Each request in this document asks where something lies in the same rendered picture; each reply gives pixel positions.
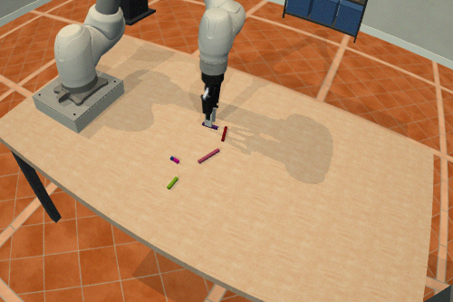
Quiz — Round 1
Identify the lime green rod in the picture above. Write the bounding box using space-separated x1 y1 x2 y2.
167 177 178 190

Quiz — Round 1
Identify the pink rod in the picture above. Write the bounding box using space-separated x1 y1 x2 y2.
198 148 220 164

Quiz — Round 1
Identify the purple rod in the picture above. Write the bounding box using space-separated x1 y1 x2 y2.
202 122 218 130

